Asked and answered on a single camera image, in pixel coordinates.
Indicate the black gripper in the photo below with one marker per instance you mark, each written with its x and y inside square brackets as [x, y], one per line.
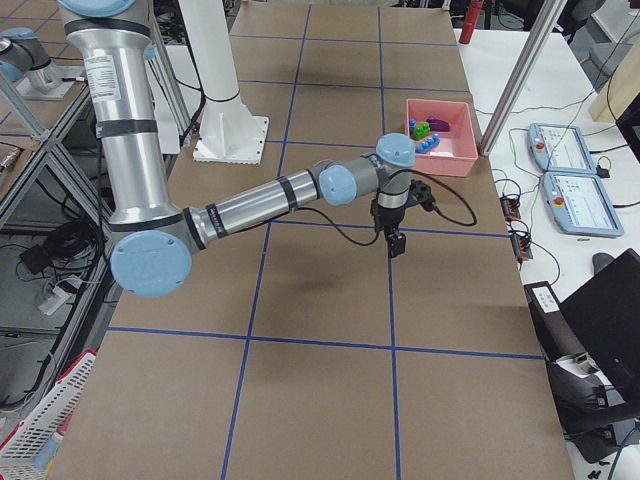
[391, 219]

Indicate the long blue block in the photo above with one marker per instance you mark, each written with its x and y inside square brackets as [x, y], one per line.
[428, 144]

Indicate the green block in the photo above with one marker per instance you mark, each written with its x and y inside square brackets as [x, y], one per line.
[420, 131]

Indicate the purple block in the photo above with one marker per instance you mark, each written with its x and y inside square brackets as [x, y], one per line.
[438, 125]

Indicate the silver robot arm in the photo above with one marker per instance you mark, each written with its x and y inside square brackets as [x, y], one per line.
[155, 240]

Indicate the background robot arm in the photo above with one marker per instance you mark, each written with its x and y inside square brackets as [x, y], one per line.
[23, 56]

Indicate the pink plastic box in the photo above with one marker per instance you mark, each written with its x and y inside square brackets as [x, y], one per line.
[443, 135]

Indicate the upper teach pendant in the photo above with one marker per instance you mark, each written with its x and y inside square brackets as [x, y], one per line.
[560, 148]

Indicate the teach pendant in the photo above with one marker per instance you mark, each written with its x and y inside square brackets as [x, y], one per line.
[560, 148]
[580, 205]

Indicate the lower teach pendant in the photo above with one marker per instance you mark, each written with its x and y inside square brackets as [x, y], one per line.
[580, 205]

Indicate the black laptop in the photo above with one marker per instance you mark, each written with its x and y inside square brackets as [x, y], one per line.
[604, 315]

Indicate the red bottle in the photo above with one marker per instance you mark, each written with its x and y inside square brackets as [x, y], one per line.
[470, 21]

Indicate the white plastic basket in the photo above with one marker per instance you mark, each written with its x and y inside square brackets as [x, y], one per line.
[28, 451]

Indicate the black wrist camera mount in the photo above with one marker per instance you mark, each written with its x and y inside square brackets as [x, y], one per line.
[420, 194]

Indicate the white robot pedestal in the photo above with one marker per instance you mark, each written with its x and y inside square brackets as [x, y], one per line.
[224, 128]

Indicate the aluminium frame post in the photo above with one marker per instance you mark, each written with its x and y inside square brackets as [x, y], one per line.
[536, 40]

